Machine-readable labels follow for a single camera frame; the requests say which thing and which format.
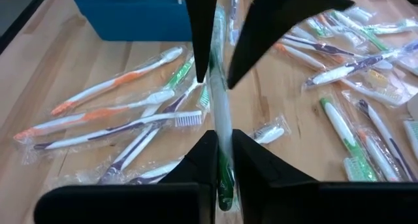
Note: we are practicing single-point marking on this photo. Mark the black aluminium rig frame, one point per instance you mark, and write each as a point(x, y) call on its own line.
point(19, 21)

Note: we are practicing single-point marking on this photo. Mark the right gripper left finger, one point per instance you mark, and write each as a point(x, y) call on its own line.
point(183, 201)

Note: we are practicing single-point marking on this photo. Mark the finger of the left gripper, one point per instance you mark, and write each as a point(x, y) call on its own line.
point(271, 15)
point(202, 21)

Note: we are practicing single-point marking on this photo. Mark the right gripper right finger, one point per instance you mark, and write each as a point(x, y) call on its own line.
point(277, 201)

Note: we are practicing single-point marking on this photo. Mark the teal plastic bin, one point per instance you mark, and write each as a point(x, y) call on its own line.
point(130, 18)

